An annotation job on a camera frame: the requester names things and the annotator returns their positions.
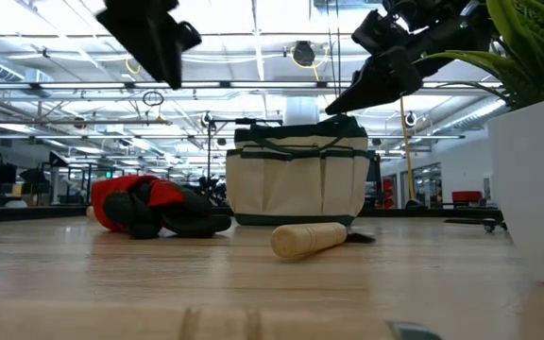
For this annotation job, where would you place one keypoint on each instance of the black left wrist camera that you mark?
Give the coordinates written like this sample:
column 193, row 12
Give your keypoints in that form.
column 191, row 35

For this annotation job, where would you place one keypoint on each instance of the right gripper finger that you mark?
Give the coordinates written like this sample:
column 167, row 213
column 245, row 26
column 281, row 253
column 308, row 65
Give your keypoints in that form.
column 380, row 85

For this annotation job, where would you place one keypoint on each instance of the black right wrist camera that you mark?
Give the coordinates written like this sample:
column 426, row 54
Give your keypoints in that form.
column 376, row 33

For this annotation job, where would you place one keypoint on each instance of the red topped cart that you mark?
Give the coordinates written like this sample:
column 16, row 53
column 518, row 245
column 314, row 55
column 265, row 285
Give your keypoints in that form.
column 466, row 196

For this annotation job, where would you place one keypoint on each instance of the beige green-trimmed gardening bag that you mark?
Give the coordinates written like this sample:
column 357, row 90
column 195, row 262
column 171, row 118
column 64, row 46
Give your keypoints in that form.
column 295, row 184

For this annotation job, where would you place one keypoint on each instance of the green plant in white pot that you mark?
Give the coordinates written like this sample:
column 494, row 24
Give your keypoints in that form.
column 536, row 189

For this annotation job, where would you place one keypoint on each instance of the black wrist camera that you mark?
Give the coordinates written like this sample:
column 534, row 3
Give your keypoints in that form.
column 191, row 35
column 376, row 33

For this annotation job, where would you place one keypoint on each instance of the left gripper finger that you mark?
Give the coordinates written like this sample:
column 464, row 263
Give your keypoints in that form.
column 149, row 38

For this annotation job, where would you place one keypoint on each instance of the black wheeled dolly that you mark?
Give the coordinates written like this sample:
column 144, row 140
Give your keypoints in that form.
column 489, row 224

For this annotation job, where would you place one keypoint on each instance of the red black gardening gloves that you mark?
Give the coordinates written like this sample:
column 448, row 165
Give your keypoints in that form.
column 125, row 189

